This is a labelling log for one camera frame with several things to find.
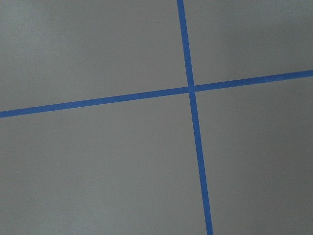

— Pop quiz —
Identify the blue tape line lengthwise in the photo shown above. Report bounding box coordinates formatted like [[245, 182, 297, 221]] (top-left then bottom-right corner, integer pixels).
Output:
[[177, 0, 213, 235]]

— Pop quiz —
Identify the blue tape line crosswise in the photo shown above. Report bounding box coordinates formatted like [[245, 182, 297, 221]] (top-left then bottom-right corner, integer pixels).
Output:
[[0, 70, 313, 118]]

